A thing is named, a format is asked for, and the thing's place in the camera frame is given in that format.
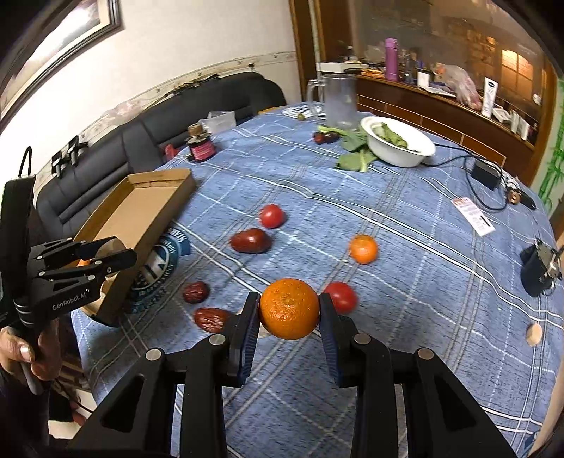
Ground person's left hand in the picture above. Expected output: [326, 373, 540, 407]
[0, 325, 63, 383]

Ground white paper tag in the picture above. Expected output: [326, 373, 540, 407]
[452, 197, 494, 237]

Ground white bowl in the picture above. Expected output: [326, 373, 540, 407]
[360, 116, 437, 168]

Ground framed wall picture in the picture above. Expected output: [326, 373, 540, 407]
[0, 0, 124, 119]

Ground purple bottle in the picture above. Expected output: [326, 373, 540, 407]
[385, 38, 398, 81]

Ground green leafy vegetable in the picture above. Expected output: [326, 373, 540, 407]
[374, 122, 408, 148]
[318, 125, 380, 172]

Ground dark jar with red label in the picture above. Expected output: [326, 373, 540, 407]
[185, 134, 216, 163]

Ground black cable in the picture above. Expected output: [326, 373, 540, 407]
[421, 147, 521, 212]

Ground wrinkled red date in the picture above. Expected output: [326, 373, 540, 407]
[194, 307, 232, 334]
[183, 282, 210, 304]

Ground black leather sofa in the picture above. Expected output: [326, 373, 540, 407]
[33, 73, 287, 230]

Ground blue plaid tablecloth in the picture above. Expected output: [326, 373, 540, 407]
[70, 102, 558, 458]

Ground white standing card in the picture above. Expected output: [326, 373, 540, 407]
[481, 77, 499, 117]

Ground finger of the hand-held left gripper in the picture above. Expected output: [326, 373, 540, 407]
[36, 248, 138, 285]
[27, 237, 119, 265]

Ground black plastic clips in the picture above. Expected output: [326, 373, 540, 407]
[50, 136, 86, 177]

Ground wooden sideboard cabinet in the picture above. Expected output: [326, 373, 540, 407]
[288, 0, 558, 186]

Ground crumpled translucent plastic bag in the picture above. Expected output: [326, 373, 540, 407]
[434, 64, 483, 111]

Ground shallow cardboard box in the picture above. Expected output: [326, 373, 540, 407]
[73, 168, 197, 329]

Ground black power adapter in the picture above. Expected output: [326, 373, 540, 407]
[471, 159, 503, 190]

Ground clear glass mug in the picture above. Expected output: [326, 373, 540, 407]
[305, 73, 358, 130]

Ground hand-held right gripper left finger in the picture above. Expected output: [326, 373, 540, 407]
[66, 291, 263, 458]

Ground large orange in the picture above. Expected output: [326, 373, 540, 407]
[259, 278, 321, 341]

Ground clear plastic bag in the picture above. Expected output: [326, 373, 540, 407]
[207, 111, 237, 133]

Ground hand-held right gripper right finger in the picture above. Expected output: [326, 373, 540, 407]
[318, 292, 518, 458]

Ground large dark red date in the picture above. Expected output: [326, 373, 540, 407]
[230, 228, 271, 255]

